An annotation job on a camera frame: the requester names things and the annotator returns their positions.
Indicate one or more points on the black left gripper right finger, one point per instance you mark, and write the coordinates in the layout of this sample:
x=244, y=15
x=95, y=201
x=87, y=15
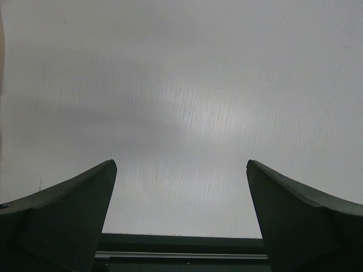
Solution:
x=304, y=229

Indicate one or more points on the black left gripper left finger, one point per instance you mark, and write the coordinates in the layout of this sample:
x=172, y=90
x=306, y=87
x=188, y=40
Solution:
x=58, y=228

